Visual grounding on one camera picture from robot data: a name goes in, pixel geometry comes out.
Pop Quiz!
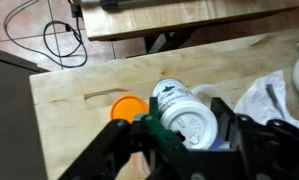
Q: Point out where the black floor cable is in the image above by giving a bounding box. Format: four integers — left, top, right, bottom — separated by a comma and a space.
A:
42, 0, 89, 69

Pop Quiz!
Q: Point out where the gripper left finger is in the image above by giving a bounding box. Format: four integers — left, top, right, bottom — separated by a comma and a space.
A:
57, 96, 194, 180

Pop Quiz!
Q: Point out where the wooden side table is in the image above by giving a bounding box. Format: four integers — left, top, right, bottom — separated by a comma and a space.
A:
79, 0, 299, 42

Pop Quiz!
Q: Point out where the white cylindrical container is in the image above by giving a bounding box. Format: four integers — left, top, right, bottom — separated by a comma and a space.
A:
151, 78, 220, 151

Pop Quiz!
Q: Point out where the orange round lid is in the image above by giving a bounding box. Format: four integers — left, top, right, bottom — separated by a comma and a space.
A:
110, 94, 150, 124

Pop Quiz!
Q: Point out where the grey floor cable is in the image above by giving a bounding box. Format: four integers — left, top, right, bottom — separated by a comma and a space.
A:
3, 0, 89, 70

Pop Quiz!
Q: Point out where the white cloth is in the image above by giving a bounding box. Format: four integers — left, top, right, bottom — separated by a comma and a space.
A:
233, 69, 299, 133

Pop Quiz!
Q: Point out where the white kitchen stove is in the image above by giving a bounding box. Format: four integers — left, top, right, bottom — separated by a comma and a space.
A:
0, 44, 51, 180

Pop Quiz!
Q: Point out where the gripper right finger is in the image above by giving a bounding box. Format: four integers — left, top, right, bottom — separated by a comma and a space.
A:
210, 97, 299, 180

